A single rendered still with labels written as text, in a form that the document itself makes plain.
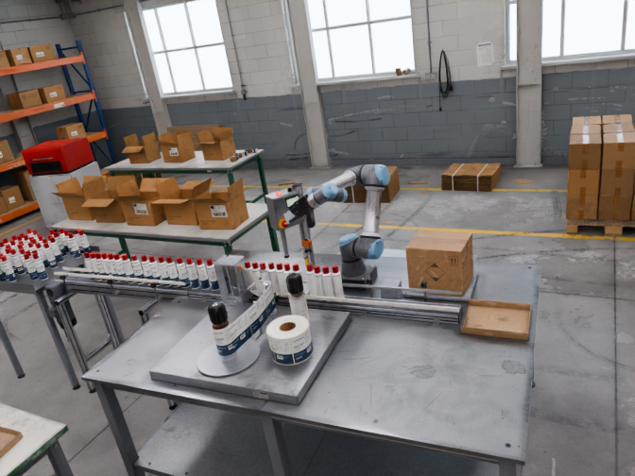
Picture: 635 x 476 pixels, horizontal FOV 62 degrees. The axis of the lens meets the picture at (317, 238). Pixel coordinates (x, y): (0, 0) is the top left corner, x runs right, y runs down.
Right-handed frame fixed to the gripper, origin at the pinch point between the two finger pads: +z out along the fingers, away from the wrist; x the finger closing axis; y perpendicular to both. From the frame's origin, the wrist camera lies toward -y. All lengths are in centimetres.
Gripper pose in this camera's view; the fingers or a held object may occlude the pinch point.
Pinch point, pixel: (287, 223)
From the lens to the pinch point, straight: 283.6
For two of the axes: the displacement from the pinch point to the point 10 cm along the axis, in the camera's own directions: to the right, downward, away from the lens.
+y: -5.8, -8.0, -1.3
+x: -3.8, 4.1, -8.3
